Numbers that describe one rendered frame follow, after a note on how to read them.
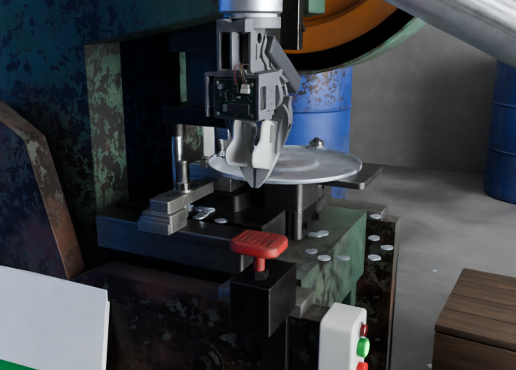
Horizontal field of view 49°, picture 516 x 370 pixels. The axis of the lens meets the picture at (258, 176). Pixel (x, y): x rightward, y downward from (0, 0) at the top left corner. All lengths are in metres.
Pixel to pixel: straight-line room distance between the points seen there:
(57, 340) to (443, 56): 3.61
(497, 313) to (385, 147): 3.04
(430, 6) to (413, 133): 3.63
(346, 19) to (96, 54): 0.59
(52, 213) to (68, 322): 0.20
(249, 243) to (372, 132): 3.77
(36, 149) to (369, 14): 0.76
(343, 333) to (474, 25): 0.45
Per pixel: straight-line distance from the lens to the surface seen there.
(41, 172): 1.10
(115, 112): 1.12
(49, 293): 1.14
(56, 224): 1.11
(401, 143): 4.45
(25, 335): 1.20
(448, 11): 0.81
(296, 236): 1.07
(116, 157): 1.14
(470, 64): 4.31
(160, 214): 0.96
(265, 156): 0.71
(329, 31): 1.38
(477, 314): 1.54
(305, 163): 1.07
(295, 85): 0.77
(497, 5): 0.82
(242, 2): 0.67
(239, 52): 0.67
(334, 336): 0.85
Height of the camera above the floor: 1.04
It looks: 15 degrees down
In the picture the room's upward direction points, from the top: straight up
